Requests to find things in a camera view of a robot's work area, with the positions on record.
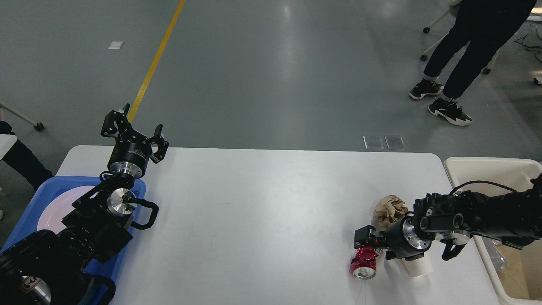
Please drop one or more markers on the silver floor socket plate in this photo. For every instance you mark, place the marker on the silver floor socket plate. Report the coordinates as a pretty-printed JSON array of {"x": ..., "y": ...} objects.
[{"x": 373, "y": 143}]

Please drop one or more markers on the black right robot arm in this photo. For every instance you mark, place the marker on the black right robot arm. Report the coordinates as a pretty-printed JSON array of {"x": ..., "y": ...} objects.
[{"x": 452, "y": 219}]

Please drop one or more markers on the clear plastic wrap in bin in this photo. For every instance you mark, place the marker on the clear plastic wrap in bin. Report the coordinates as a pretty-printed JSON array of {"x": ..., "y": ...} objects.
[{"x": 496, "y": 256}]

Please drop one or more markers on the person leg dark trousers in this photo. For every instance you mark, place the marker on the person leg dark trousers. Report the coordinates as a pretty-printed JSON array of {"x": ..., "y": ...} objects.
[{"x": 22, "y": 160}]

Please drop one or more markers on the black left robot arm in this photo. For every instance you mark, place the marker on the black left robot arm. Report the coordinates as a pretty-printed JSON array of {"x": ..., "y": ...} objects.
[{"x": 47, "y": 268}]

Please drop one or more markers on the brown paper ball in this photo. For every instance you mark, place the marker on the brown paper ball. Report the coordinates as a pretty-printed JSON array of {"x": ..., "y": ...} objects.
[{"x": 389, "y": 210}]

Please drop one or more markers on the pink plastic plate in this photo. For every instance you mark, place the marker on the pink plastic plate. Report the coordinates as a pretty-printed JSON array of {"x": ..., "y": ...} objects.
[{"x": 61, "y": 206}]

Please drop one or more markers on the walking person legs sneakers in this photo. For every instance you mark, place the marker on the walking person legs sneakers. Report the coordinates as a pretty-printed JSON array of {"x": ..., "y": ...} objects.
[{"x": 481, "y": 28}]

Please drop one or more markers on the white chair leg left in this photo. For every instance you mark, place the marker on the white chair leg left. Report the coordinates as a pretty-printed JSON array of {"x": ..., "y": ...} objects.
[{"x": 38, "y": 126}]

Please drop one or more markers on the beige plastic bin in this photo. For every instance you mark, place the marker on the beige plastic bin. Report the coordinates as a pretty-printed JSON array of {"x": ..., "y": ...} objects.
[{"x": 510, "y": 172}]

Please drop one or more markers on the white paper cup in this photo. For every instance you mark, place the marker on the white paper cup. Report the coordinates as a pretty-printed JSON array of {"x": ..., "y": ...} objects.
[{"x": 418, "y": 267}]

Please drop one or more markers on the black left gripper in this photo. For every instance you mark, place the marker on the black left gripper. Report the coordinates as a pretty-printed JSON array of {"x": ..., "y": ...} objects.
[{"x": 127, "y": 156}]

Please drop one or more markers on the crushed red soda can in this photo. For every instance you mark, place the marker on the crushed red soda can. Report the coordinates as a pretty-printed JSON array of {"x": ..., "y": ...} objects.
[{"x": 363, "y": 265}]

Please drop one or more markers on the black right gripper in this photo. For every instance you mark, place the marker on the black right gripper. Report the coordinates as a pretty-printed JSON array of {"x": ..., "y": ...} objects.
[{"x": 400, "y": 239}]

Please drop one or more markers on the brown paper bag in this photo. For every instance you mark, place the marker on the brown paper bag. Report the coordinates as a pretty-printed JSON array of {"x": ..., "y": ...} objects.
[{"x": 512, "y": 274}]

